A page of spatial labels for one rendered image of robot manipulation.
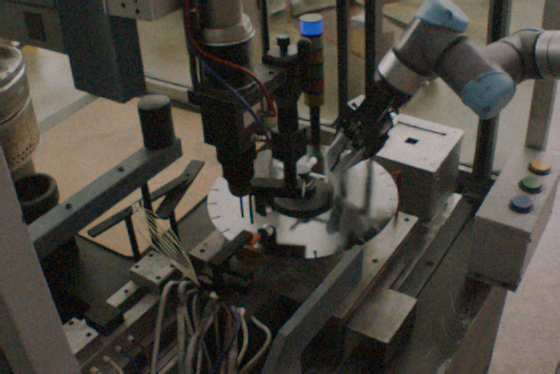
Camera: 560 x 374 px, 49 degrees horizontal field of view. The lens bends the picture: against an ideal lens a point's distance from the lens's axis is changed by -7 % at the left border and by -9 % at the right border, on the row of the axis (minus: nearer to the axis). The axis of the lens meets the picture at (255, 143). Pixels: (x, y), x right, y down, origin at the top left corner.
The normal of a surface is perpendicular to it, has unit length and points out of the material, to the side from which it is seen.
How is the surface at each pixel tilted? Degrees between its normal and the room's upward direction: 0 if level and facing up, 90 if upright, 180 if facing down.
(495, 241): 90
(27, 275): 90
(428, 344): 0
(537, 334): 0
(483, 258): 90
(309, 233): 0
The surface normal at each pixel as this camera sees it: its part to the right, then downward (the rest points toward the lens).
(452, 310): -0.07, -0.85
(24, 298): 0.81, 0.25
